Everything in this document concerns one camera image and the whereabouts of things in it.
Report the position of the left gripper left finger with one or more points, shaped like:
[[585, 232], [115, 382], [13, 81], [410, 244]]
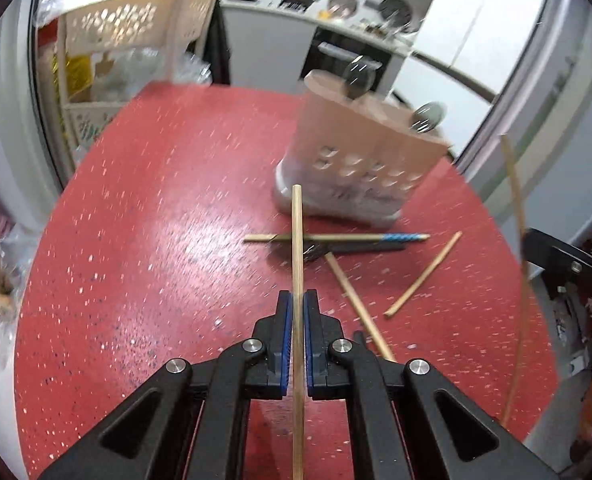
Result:
[[188, 421]]

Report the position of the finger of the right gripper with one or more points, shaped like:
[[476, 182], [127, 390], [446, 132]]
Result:
[[563, 263]]

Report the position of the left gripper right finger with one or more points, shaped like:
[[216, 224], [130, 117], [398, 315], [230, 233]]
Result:
[[407, 421]]

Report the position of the bamboo chopstick yellow end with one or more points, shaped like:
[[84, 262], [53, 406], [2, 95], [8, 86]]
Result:
[[360, 309]]

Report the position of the blue patterned bamboo chopstick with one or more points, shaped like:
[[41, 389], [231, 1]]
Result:
[[340, 237]]

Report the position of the plain bamboo chopstick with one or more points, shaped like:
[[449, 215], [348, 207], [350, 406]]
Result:
[[298, 352]]

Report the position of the dark spoon black handle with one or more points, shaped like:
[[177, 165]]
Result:
[[358, 78]]

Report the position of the long bamboo chopstick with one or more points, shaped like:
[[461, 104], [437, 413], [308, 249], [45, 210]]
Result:
[[523, 299]]

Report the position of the beige utensil holder caddy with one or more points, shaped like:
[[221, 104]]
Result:
[[355, 160]]

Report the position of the clear plastic bag on floor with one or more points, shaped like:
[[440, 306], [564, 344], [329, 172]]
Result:
[[18, 246]]

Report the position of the white refrigerator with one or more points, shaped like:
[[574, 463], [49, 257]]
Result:
[[462, 57]]

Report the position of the built-in black oven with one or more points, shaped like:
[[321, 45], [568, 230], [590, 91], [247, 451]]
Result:
[[333, 52]]

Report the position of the brown pot on stove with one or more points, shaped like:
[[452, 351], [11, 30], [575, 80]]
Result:
[[297, 5]]

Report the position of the black hanging cloth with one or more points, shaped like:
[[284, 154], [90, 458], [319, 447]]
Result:
[[217, 51]]

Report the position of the beige plastic storage cart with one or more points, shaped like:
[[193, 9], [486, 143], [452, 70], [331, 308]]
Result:
[[129, 43]]

